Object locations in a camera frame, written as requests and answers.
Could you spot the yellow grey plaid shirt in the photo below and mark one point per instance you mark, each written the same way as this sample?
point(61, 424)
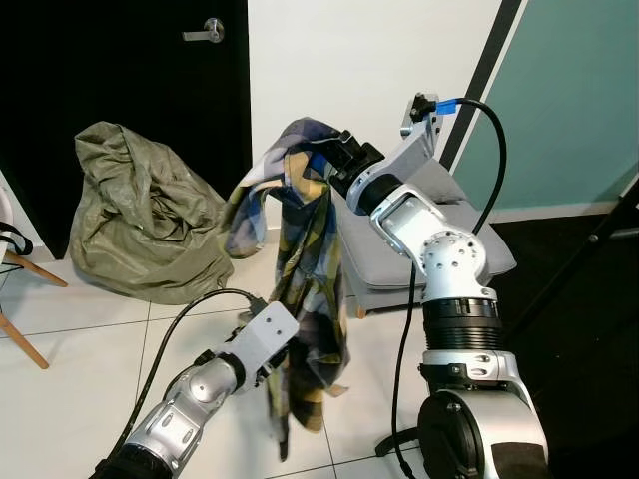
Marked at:
point(310, 279)

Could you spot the olive green sack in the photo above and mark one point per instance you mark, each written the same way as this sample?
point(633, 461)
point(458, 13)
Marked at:
point(140, 220)

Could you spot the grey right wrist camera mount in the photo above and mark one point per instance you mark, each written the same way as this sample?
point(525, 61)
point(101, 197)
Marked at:
point(414, 150)

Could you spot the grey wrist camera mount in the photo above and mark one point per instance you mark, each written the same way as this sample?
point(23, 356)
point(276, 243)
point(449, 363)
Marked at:
point(414, 150)
point(265, 334)

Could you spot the grey cushion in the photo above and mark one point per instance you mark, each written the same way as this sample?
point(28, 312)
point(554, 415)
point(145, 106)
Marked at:
point(447, 187)

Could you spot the black door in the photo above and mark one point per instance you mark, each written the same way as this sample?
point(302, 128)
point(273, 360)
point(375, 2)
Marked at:
point(100, 70)

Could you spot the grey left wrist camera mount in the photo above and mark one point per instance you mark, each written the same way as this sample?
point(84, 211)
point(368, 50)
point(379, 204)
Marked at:
point(265, 334)

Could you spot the white chair wooden legs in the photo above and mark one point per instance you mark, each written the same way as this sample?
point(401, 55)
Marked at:
point(40, 271)

